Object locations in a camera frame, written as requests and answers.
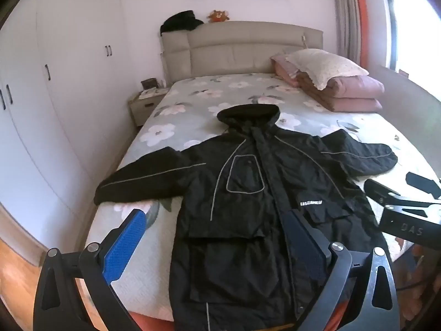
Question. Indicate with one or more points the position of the window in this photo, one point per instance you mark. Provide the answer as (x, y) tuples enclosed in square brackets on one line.
[(417, 34)]

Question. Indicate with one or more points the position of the beige nightstand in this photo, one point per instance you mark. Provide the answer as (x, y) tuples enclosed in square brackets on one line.
[(143, 107)]

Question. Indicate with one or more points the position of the white dotted pillow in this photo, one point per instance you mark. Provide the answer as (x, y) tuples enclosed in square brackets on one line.
[(324, 63)]

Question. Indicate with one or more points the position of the folded pink brown quilt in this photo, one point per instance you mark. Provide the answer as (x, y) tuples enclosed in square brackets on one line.
[(348, 93)]

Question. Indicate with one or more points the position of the grey orange curtain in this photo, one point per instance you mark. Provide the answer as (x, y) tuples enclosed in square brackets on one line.
[(348, 17)]

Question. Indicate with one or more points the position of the orange plush toy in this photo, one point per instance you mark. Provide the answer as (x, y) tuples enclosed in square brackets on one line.
[(218, 16)]

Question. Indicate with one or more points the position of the white wardrobe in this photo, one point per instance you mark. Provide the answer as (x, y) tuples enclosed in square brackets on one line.
[(69, 62)]

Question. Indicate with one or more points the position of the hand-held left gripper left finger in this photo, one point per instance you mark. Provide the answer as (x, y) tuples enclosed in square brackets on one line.
[(124, 243)]

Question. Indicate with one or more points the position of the black cloth bundle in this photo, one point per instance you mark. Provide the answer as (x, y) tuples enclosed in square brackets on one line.
[(181, 22)]

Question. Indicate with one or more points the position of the bed with floral sheet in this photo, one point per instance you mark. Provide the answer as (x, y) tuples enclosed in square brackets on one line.
[(206, 93)]

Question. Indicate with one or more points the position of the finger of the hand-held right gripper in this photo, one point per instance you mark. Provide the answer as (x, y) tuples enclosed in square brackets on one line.
[(379, 189), (422, 182)]

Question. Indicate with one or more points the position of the dark picture frame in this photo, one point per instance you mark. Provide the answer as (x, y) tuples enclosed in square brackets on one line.
[(149, 83)]

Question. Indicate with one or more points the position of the pink pillow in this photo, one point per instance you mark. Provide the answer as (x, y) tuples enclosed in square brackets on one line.
[(281, 69)]

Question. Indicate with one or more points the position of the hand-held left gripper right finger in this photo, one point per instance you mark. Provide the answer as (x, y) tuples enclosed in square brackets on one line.
[(305, 244)]

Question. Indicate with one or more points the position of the beige padded headboard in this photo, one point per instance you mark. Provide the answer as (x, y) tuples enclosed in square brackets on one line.
[(241, 51)]

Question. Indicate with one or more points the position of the black hooded jacket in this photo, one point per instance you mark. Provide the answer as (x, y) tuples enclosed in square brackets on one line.
[(248, 220)]

